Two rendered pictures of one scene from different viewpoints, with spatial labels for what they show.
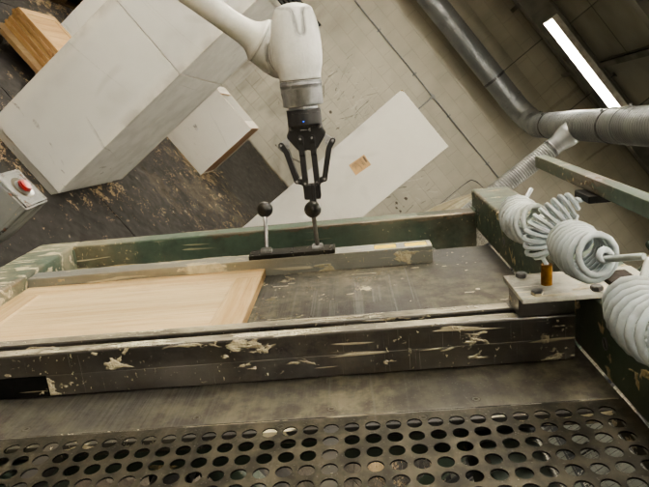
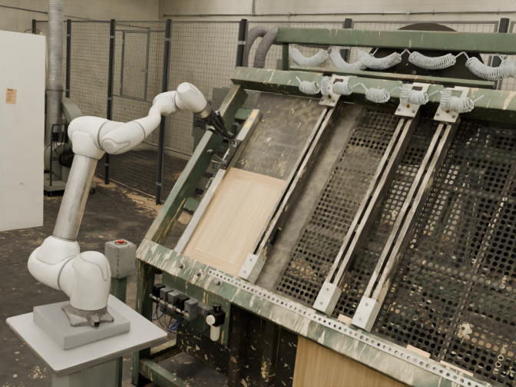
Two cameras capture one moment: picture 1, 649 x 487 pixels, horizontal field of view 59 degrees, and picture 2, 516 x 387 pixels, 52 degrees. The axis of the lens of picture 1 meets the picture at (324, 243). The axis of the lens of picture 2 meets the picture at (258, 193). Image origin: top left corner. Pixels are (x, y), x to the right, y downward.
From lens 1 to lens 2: 214 cm
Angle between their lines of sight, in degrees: 39
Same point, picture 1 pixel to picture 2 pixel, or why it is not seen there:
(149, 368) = (291, 200)
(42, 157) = not seen: outside the picture
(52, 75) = not seen: outside the picture
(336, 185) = (11, 120)
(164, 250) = (176, 204)
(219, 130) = not seen: outside the picture
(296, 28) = (195, 94)
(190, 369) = (297, 190)
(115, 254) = (163, 225)
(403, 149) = (24, 62)
